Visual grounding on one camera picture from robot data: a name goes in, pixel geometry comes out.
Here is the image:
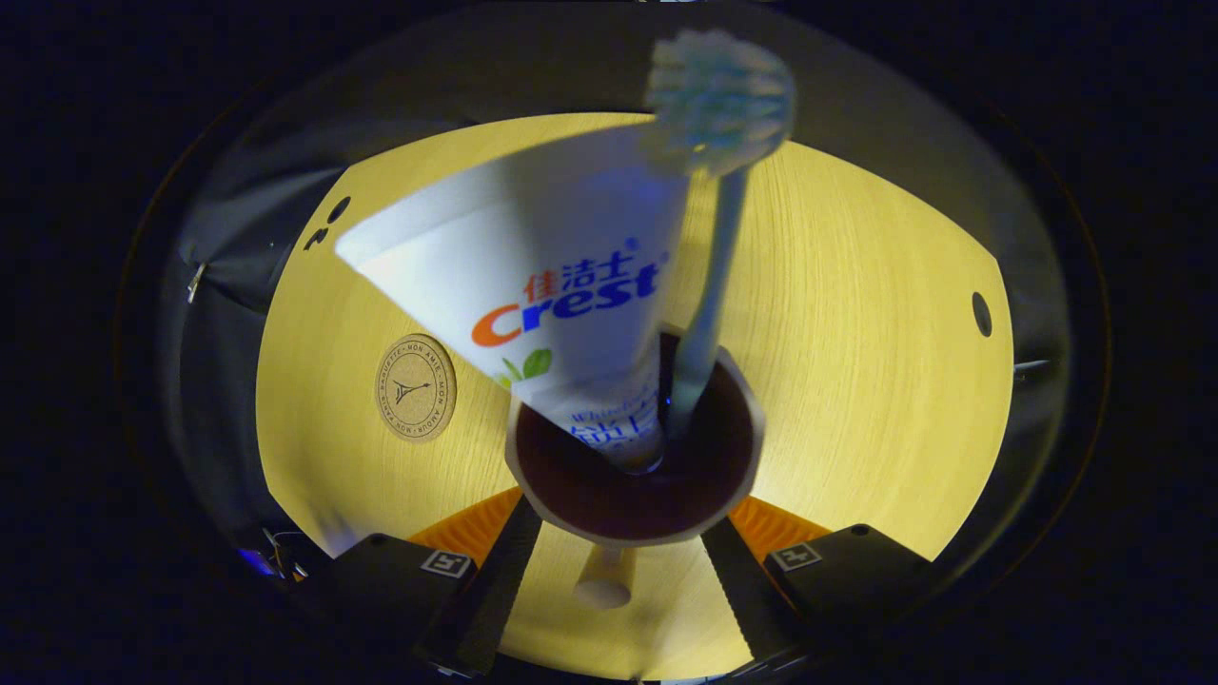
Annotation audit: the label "pale green toothbrush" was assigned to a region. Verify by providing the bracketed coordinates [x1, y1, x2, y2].
[642, 29, 796, 439]

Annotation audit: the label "round cork coaster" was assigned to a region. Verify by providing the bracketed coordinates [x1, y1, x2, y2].
[375, 333, 458, 443]

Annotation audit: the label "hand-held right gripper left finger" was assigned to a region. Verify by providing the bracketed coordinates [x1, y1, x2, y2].
[290, 490, 543, 678]

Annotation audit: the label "cables under desk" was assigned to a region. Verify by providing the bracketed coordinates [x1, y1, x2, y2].
[238, 528, 310, 581]

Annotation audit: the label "white toothpaste tube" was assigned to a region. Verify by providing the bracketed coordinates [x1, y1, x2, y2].
[335, 124, 691, 475]

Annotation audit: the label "beige cup with handle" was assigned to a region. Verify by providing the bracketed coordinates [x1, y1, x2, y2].
[504, 328, 767, 610]

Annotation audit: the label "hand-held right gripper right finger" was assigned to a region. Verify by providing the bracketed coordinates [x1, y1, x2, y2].
[699, 495, 938, 667]

